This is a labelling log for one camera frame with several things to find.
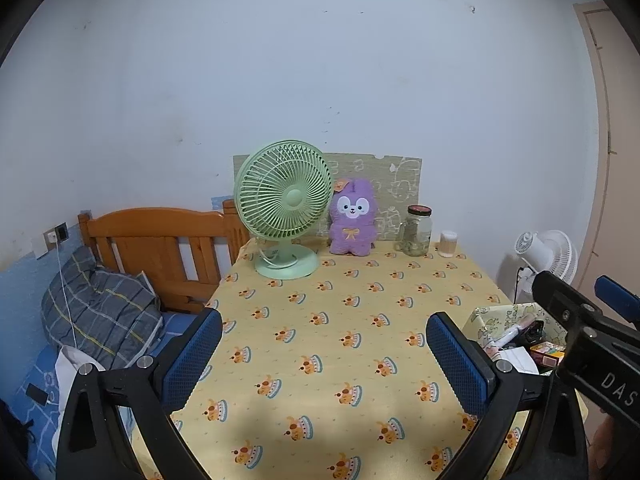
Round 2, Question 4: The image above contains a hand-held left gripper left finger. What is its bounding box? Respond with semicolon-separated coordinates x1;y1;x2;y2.
55;308;224;480

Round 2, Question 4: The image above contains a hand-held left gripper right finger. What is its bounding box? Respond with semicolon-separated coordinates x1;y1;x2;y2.
425;311;591;480

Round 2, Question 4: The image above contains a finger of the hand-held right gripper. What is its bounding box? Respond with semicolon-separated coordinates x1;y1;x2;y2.
594;275;640;333
531;271;604;341

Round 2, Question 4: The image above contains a cartoon printed gift box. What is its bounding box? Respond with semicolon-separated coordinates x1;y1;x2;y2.
461;302;571;378

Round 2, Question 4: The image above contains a pink printed packet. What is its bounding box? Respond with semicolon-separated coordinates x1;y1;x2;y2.
487;316;538;356

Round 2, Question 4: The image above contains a white soft bundle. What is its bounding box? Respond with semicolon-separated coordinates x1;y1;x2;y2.
495;347;540;375

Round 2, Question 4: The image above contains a person's right hand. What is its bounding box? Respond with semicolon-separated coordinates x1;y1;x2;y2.
590;412;640;480

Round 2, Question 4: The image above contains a white standing fan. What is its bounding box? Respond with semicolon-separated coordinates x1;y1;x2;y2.
514;230;579;306

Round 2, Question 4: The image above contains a grey plaid pillow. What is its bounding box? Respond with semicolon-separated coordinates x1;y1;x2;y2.
41;246;163;371

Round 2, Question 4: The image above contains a yellow printed tablecloth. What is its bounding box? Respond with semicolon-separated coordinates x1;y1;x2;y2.
127;237;588;480

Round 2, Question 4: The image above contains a wooden bed headboard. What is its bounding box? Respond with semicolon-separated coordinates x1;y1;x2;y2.
77;199;251;313

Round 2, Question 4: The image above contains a white cloth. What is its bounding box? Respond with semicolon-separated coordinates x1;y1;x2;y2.
54;345;101;441

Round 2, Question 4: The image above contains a glass jar with dark lid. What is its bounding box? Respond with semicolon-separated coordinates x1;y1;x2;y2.
395;205;433;257

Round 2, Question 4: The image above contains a beige door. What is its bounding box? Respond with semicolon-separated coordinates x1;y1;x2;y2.
572;0;640;341

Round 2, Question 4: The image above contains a blue patterned bed sheet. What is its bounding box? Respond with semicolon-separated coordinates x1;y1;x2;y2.
0;310;211;480

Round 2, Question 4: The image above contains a purple plush toy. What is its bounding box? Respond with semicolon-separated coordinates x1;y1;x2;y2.
327;177;378;257

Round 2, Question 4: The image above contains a green desk fan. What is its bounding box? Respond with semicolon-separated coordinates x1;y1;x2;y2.
234;140;333;281

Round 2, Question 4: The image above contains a green patterned board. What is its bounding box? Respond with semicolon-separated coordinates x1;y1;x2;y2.
233;152;422;243

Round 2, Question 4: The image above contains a white charging cable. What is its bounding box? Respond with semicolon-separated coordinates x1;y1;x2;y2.
54;241;78;350

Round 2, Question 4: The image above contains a wall socket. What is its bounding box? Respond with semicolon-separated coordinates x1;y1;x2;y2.
44;222;70;252

